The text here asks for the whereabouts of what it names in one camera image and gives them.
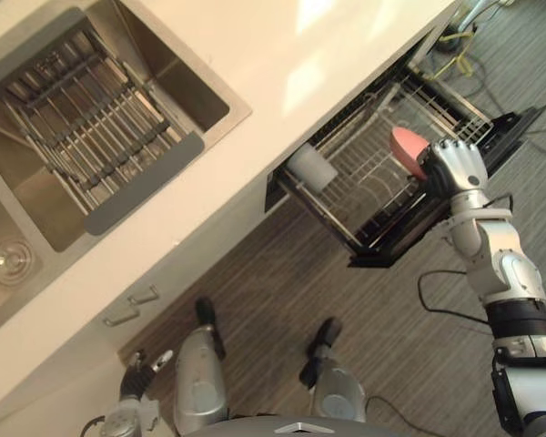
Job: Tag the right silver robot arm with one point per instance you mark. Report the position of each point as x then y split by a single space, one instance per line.
505 291

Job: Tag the roll-up sink drying rack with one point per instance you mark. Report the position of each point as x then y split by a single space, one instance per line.
95 136

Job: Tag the white cylindrical cup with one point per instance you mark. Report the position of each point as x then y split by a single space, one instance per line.
313 165

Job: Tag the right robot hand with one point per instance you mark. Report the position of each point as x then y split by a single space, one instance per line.
459 165

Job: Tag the stainless steel double sink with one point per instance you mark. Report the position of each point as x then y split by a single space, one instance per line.
91 123

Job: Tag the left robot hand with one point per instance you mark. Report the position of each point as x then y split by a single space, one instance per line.
138 374

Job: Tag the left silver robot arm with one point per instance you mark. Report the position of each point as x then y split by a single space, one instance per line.
123 419

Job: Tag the right silver robot leg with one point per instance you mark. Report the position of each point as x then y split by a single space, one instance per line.
332 378

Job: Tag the sink drain strainer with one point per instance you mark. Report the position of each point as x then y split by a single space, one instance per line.
10 262

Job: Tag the grey robot torso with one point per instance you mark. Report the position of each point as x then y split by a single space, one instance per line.
296 425

